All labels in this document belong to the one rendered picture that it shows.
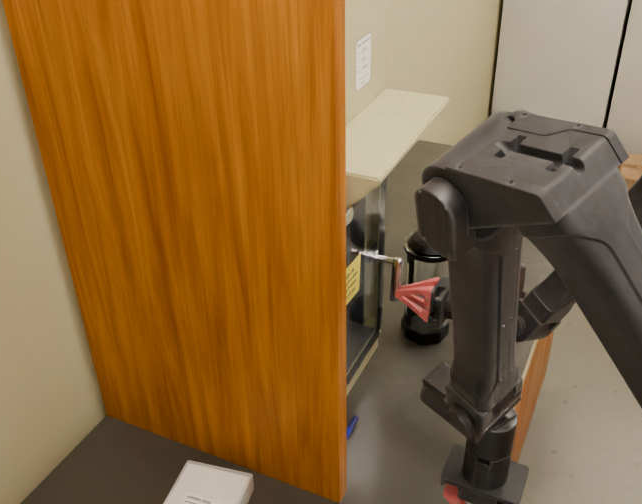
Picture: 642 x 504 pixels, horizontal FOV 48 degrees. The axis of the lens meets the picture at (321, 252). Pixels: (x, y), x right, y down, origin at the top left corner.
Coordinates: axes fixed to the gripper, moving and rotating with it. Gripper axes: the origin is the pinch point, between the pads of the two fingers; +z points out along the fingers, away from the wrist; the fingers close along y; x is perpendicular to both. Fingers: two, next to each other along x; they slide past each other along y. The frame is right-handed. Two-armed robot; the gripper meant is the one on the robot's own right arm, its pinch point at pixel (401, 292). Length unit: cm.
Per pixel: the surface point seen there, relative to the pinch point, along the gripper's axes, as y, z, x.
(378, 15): 5, 5, -50
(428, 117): 9.1, -5.3, -36.0
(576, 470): -93, -36, 102
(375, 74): 4.7, 5.4, -40.8
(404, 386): 0.3, -2.1, 20.3
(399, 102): 4.9, 1.0, -36.8
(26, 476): 48, 51, 26
